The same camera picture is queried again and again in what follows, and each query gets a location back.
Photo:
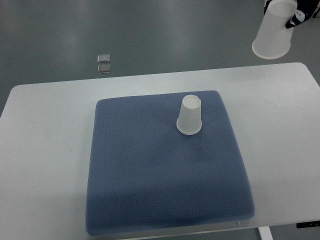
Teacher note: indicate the white paper cup on mat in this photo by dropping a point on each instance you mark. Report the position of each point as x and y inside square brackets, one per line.
[189, 121]

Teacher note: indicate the white paper cup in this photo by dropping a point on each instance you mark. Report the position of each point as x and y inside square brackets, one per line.
[273, 39]
[189, 121]

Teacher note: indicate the blue padded cushion mat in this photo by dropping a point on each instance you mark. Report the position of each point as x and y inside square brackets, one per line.
[144, 174]

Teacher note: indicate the white table leg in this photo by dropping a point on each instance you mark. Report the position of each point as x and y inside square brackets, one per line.
[265, 233]

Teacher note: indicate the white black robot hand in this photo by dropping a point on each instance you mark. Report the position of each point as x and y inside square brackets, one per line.
[304, 11]

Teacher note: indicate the upper metal floor plate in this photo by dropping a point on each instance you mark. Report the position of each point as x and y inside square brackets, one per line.
[103, 58]

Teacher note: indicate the black table control panel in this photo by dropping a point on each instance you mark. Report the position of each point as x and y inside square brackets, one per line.
[310, 224]

